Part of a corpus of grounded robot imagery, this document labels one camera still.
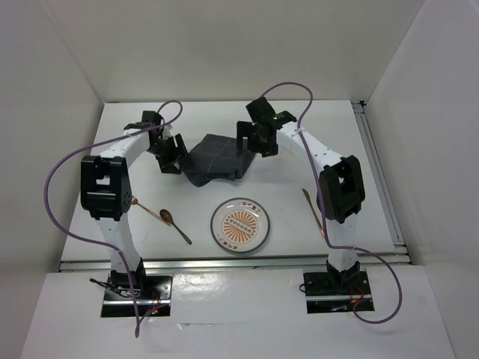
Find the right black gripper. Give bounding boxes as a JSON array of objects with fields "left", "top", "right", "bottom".
[{"left": 237, "top": 120, "right": 278, "bottom": 157}]

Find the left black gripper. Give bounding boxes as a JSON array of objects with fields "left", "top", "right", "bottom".
[{"left": 146, "top": 133, "right": 193, "bottom": 175}]

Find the dark grey checked cloth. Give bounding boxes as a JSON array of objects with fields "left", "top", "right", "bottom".
[{"left": 180, "top": 134, "right": 255, "bottom": 187}]

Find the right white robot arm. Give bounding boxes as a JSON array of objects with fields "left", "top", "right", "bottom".
[{"left": 236, "top": 96, "right": 365, "bottom": 293}]

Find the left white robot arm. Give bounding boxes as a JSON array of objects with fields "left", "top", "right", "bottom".
[{"left": 80, "top": 111, "right": 188, "bottom": 298}]

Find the copper spoon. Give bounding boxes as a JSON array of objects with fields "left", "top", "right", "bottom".
[{"left": 159, "top": 209, "right": 192, "bottom": 245}]

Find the copper fork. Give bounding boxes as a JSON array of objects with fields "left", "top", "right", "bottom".
[{"left": 131, "top": 197, "right": 170, "bottom": 226}]

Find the orange patterned plate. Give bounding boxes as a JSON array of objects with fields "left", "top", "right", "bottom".
[{"left": 210, "top": 197, "right": 271, "bottom": 255}]

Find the copper knife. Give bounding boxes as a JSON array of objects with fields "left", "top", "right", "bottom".
[{"left": 302, "top": 188, "right": 326, "bottom": 239}]

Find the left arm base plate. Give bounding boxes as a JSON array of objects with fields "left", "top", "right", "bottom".
[{"left": 89, "top": 275, "right": 173, "bottom": 318}]

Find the front aluminium rail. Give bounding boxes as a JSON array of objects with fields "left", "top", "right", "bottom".
[{"left": 59, "top": 251, "right": 411, "bottom": 272}]

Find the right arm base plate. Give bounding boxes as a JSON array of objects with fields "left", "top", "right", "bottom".
[{"left": 299, "top": 271, "right": 375, "bottom": 314}]

